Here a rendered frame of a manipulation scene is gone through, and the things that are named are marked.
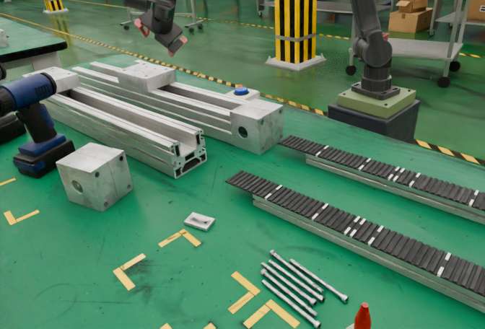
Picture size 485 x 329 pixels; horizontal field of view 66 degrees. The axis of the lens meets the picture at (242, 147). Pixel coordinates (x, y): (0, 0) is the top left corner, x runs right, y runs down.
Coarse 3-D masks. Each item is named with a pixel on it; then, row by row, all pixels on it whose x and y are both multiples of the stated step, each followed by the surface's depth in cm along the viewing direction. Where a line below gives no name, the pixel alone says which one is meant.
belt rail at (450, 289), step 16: (272, 208) 70; (304, 224) 66; (320, 224) 63; (336, 240) 62; (352, 240) 60; (368, 256) 59; (384, 256) 57; (400, 272) 56; (416, 272) 55; (432, 288) 53; (448, 288) 52; (480, 304) 49
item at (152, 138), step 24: (72, 96) 120; (96, 96) 110; (72, 120) 109; (96, 120) 100; (120, 120) 93; (144, 120) 96; (168, 120) 91; (120, 144) 94; (144, 144) 86; (168, 144) 80; (192, 144) 86; (168, 168) 83; (192, 168) 86
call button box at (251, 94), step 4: (228, 92) 112; (232, 92) 112; (248, 92) 110; (252, 92) 111; (256, 92) 111; (232, 96) 109; (236, 96) 109; (240, 96) 109; (244, 96) 109; (248, 96) 108; (252, 96) 109; (256, 96) 111
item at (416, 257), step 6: (414, 246) 56; (420, 246) 56; (426, 246) 56; (414, 252) 55; (420, 252) 55; (426, 252) 55; (408, 258) 54; (414, 258) 54; (420, 258) 54; (414, 264) 53; (420, 264) 53
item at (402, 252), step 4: (404, 236) 58; (404, 240) 57; (408, 240) 58; (412, 240) 57; (400, 244) 57; (404, 244) 57; (408, 244) 57; (412, 244) 57; (396, 248) 56; (400, 248) 56; (404, 248) 56; (408, 248) 56; (412, 248) 56; (396, 252) 55; (400, 252) 56; (404, 252) 55; (408, 252) 55; (396, 256) 55; (400, 256) 55; (404, 256) 55; (404, 260) 54
